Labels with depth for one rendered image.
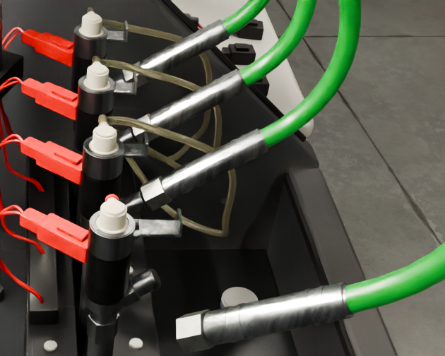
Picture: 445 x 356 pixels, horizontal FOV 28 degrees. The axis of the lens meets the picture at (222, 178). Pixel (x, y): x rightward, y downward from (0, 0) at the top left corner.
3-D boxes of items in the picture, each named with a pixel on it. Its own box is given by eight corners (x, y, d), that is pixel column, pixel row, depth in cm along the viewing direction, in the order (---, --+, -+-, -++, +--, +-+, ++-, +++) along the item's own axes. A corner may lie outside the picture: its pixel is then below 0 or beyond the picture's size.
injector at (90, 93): (123, 293, 79) (145, 94, 66) (67, 294, 78) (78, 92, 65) (121, 271, 81) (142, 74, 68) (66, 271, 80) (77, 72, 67)
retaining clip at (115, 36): (126, 33, 74) (127, 20, 73) (127, 44, 73) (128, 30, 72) (87, 32, 74) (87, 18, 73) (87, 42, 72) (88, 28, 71)
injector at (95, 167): (131, 363, 73) (157, 158, 60) (70, 365, 72) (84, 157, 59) (128, 337, 75) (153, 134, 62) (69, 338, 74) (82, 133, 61)
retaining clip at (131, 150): (145, 146, 62) (147, 131, 61) (147, 161, 61) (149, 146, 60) (98, 145, 61) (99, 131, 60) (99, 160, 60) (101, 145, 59)
